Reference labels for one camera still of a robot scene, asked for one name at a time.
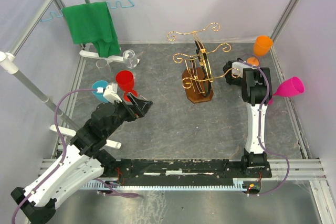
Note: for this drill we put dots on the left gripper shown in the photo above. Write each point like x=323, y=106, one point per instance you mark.
x=139, y=110

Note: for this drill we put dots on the red plastic wine glass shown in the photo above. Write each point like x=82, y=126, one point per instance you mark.
x=125, y=81

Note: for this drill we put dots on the orange plastic wine glass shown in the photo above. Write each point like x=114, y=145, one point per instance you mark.
x=261, y=47

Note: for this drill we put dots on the blue plastic wine glass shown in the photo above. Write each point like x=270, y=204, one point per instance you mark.
x=99, y=88

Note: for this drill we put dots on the small clear glass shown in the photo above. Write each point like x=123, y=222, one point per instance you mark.
x=130, y=59

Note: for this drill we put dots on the clear wine glass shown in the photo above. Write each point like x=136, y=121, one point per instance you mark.
x=104, y=67

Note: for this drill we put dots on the pink plastic wine glass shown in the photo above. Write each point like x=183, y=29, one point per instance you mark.
x=290, y=88

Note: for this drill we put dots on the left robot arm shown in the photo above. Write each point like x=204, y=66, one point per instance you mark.
x=82, y=160

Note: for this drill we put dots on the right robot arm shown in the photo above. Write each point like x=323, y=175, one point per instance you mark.
x=256, y=88

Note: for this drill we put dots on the white clothes rack stand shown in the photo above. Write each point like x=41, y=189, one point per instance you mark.
x=49, y=59

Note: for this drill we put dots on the green cloth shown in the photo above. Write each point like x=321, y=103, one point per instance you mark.
x=92, y=23

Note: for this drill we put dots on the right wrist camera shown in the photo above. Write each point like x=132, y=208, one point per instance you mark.
x=237, y=66

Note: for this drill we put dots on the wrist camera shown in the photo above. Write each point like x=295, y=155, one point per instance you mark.
x=110, y=93
x=237, y=66

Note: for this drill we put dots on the gold wire wine glass rack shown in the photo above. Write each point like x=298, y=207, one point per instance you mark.
x=197, y=78

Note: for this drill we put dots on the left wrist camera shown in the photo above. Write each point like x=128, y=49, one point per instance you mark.
x=110, y=93

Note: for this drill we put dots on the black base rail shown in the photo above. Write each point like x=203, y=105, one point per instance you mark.
x=128, y=168

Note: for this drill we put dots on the light blue cable duct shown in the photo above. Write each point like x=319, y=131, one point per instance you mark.
x=171, y=182

